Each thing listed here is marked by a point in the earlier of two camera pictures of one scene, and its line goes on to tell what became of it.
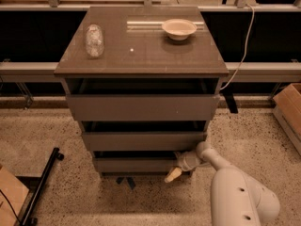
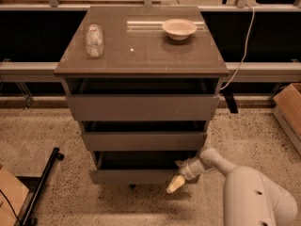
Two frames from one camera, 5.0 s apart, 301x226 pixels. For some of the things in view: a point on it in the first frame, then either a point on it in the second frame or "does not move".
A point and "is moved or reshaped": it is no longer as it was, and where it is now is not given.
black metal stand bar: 27,219 does not move
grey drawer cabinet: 145,83 does not move
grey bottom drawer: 135,165 is moved or reshaped
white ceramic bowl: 179,29 does not move
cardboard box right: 287,107 does not move
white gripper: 185,162 to 189,169
